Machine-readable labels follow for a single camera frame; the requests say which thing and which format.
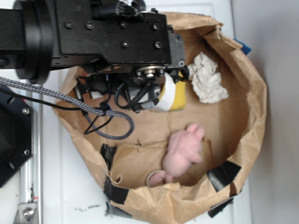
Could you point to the pink plush toy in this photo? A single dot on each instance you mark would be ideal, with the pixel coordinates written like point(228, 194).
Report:
point(182, 151)

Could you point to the grey metal corner bracket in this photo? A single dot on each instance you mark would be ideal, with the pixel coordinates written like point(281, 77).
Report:
point(27, 213)

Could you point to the yellow sponge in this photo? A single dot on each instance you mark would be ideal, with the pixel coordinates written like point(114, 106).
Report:
point(178, 98)

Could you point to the white plastic tray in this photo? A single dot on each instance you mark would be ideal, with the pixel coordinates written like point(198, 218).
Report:
point(70, 194)

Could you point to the brown paper bag enclosure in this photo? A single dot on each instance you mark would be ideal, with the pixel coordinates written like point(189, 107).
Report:
point(234, 134)

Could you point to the blue tape piece right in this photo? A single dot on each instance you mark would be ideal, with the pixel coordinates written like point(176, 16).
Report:
point(245, 48)

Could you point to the crumpled white paper towel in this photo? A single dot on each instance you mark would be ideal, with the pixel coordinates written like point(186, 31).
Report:
point(206, 81)

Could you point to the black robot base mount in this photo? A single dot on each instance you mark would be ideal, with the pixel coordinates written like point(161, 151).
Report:
point(15, 133)

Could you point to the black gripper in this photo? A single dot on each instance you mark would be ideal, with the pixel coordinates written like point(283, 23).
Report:
point(138, 47)

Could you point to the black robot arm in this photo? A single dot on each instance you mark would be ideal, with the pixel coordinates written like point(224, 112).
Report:
point(27, 44)

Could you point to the aluminium extrusion rail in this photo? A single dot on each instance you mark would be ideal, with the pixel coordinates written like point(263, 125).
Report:
point(30, 172)

